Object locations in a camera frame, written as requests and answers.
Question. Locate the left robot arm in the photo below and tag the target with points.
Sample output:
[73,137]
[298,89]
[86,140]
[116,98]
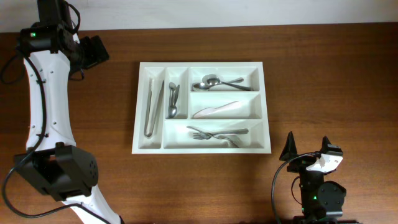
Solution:
[53,164]

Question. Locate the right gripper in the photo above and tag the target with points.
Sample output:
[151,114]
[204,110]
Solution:
[290,148]

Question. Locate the pink plastic knife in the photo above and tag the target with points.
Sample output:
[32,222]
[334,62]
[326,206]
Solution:
[211,110]

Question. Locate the steel fork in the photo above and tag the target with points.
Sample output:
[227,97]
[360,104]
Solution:
[230,132]
[230,140]

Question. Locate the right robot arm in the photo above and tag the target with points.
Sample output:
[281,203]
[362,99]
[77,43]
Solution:
[321,200]

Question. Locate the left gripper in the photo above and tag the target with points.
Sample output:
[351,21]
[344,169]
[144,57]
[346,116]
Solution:
[97,53]

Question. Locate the white plastic cutlery tray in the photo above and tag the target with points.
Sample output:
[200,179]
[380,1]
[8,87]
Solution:
[171,135]

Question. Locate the small steel teaspoon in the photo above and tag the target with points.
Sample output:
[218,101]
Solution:
[175,94]
[172,110]

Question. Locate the large steel spoon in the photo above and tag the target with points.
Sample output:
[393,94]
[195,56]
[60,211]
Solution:
[204,87]
[214,80]

